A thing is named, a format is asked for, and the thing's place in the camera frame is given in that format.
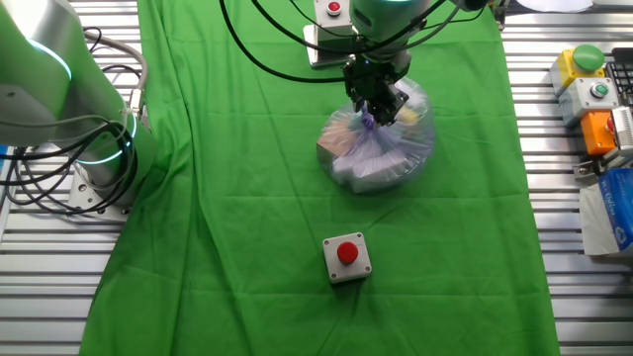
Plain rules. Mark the blue tissue pack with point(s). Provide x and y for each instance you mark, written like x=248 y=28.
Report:
x=618 y=207

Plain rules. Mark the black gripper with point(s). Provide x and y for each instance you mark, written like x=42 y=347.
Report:
x=376 y=74

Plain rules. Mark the aluminium corner bracket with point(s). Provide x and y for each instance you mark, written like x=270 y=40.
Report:
x=586 y=170

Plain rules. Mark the grey box red button rear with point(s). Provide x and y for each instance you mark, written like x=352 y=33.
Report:
x=310 y=47

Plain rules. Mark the black keyboard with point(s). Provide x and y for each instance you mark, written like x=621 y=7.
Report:
x=624 y=74

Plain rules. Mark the yellow sponge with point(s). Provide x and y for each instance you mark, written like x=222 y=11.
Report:
x=409 y=116

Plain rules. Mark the yellow box green button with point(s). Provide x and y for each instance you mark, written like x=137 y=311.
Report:
x=569 y=66

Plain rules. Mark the orange box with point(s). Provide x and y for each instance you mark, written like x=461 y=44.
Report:
x=596 y=133

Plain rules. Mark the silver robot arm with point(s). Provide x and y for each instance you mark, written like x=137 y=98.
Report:
x=44 y=89

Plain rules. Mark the grey red-button box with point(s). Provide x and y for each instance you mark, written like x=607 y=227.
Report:
x=329 y=20
x=334 y=267

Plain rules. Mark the silver depth camera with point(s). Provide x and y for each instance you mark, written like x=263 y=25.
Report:
x=624 y=131

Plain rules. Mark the green cloth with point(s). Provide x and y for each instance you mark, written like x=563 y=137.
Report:
x=247 y=198

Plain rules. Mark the clear plastic bag with items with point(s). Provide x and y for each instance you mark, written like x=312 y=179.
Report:
x=376 y=153

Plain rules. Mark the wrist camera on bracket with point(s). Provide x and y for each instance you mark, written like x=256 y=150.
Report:
x=472 y=4

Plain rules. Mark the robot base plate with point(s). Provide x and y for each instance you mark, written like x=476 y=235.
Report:
x=81 y=190

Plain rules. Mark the grey box green button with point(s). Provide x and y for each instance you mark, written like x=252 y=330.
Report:
x=588 y=96

